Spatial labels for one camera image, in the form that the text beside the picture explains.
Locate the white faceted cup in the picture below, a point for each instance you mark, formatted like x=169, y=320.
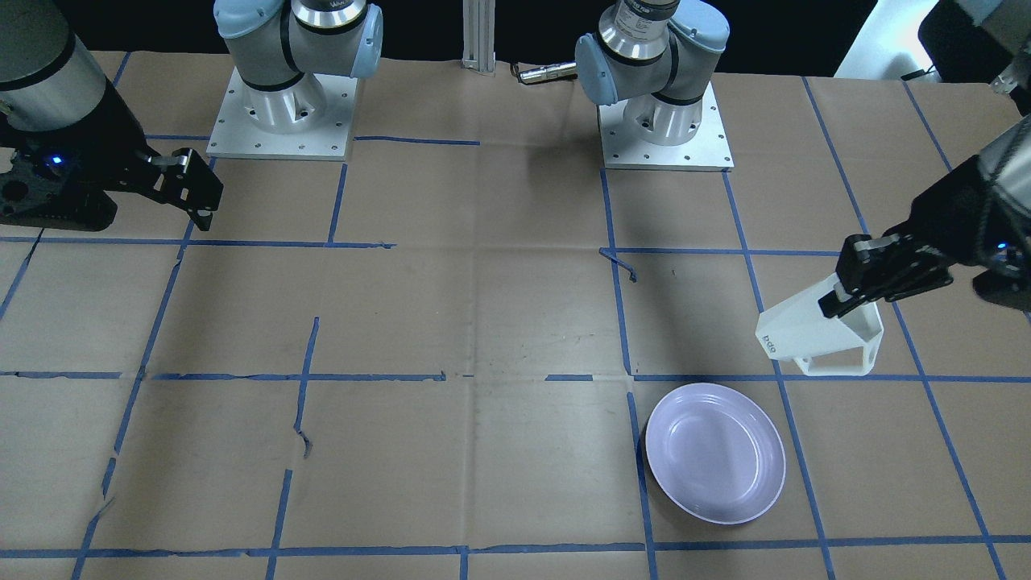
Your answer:
x=797, y=330

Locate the brown paper table cover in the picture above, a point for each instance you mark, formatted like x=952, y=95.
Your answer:
x=437, y=359

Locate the lavender round plate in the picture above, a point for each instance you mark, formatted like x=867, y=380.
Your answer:
x=715, y=454

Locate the aluminium frame post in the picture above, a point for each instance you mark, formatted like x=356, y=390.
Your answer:
x=478, y=31

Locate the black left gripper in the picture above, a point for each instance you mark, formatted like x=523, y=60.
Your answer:
x=956, y=208

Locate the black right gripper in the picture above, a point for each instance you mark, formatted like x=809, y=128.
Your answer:
x=110, y=138

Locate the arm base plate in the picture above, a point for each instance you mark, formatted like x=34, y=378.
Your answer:
x=644, y=133
x=310, y=121

